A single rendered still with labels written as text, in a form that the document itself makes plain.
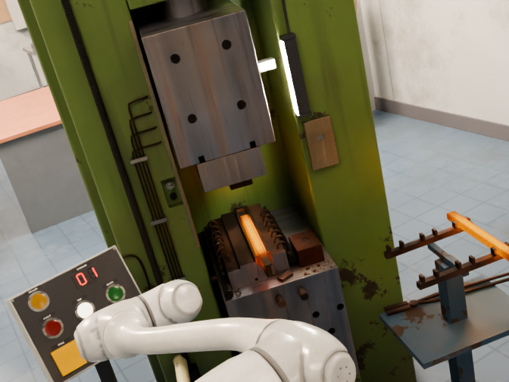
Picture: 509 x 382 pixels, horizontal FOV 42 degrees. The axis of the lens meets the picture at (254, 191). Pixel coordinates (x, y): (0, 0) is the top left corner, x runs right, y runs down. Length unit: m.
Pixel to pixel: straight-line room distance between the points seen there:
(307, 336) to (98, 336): 0.58
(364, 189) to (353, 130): 0.22
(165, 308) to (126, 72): 0.82
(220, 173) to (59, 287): 0.57
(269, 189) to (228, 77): 0.76
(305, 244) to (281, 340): 1.17
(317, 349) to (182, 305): 0.54
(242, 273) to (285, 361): 1.16
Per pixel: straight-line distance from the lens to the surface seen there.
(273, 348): 1.05
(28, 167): 5.53
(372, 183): 2.32
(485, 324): 2.25
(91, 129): 2.10
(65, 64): 2.06
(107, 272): 2.03
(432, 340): 2.20
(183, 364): 2.42
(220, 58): 1.93
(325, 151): 2.21
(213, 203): 2.57
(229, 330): 1.27
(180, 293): 1.50
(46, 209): 5.64
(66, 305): 2.00
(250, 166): 2.03
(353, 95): 2.21
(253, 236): 2.27
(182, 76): 1.93
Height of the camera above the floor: 2.05
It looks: 23 degrees down
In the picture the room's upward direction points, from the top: 14 degrees counter-clockwise
